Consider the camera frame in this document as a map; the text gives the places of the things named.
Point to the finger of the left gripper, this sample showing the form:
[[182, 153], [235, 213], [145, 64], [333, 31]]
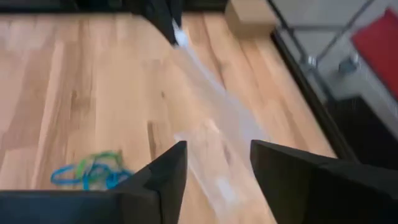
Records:
[[158, 15], [177, 9]]

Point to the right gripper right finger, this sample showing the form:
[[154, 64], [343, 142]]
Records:
[[311, 193]]

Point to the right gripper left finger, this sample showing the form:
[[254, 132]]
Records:
[[149, 199]]

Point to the blue rubber band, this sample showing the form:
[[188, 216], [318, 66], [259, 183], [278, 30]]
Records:
[[54, 178], [109, 183]]

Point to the green rubber band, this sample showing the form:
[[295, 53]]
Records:
[[102, 154]]

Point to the clear plastic zip bag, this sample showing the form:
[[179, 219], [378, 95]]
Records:
[[217, 109]]

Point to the black rubber floor mat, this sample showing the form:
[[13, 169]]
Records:
[[367, 133]]

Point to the small cardboard box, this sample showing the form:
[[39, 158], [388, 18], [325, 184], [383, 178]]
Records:
[[248, 18]]

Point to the red plastic storage bin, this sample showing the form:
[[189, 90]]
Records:
[[379, 46]]

